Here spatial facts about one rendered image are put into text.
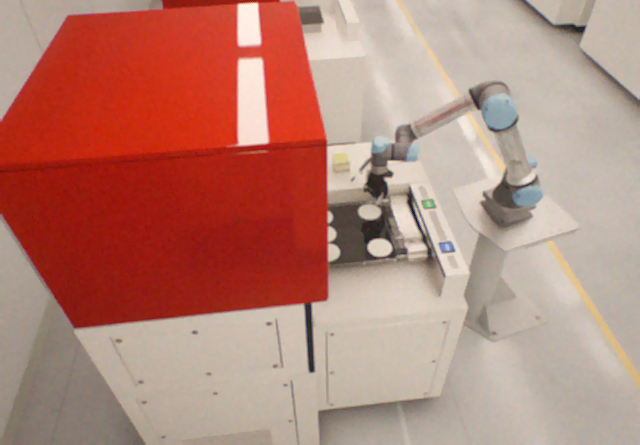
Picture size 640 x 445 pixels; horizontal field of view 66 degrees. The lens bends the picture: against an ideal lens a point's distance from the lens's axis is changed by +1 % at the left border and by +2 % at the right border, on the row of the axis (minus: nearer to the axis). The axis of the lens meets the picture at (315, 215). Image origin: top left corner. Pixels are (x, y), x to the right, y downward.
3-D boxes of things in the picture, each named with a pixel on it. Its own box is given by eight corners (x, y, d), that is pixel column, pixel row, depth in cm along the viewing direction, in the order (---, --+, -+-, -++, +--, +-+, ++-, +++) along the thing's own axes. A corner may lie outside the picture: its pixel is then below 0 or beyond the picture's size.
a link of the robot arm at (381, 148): (392, 146, 197) (370, 145, 198) (390, 168, 205) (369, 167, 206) (392, 135, 203) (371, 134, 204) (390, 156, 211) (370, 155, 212)
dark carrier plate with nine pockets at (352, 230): (314, 266, 201) (314, 265, 201) (306, 209, 226) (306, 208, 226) (396, 258, 204) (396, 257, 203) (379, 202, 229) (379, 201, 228)
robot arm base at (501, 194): (507, 184, 237) (513, 167, 230) (532, 202, 227) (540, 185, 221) (484, 194, 231) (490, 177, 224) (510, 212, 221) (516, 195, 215)
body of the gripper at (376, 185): (363, 193, 219) (364, 172, 210) (374, 183, 223) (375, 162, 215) (377, 200, 215) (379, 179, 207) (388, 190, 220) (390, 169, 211)
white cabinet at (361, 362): (315, 419, 246) (310, 326, 190) (298, 271, 316) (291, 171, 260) (440, 404, 250) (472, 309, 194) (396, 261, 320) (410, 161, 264)
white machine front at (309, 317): (309, 373, 175) (304, 305, 148) (291, 216, 234) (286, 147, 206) (317, 372, 175) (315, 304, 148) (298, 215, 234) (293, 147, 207)
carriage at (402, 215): (407, 262, 208) (408, 257, 205) (388, 204, 234) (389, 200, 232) (426, 260, 208) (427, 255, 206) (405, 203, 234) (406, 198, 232)
